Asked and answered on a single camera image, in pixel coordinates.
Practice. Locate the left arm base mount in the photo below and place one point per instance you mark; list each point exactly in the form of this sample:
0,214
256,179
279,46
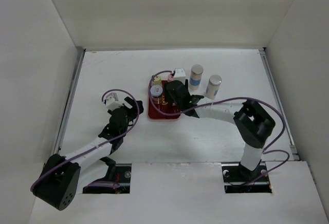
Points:
113,177

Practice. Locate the pink cap condiment bottle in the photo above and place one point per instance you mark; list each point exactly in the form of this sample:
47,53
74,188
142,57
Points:
170,78

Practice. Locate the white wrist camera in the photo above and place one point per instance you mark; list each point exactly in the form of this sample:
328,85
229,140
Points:
112,102
178,74

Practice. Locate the tall silver cap spice bottle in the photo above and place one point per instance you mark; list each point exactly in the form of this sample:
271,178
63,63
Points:
213,86

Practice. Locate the yellow cap condiment bottle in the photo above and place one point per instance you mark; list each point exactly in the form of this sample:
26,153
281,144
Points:
156,80

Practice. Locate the blue label silver cap bottle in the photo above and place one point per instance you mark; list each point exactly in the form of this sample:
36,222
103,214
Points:
195,76

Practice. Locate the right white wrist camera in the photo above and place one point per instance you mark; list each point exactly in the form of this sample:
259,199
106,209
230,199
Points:
178,74

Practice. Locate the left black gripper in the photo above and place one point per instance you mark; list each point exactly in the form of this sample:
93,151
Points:
132,111

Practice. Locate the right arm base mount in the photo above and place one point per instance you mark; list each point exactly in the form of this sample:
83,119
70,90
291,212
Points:
238,180

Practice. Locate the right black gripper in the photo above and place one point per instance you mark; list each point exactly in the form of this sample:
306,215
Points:
168,96

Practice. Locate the red lacquer tray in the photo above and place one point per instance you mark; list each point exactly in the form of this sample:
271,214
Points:
163,111

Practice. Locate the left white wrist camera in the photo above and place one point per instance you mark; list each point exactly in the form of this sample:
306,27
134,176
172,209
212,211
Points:
112,102

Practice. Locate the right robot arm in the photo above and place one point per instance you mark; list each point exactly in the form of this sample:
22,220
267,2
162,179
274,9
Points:
253,122

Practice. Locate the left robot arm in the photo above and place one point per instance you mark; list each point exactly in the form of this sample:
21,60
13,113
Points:
64,176

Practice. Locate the red label jar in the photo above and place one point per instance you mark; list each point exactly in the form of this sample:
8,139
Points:
156,92

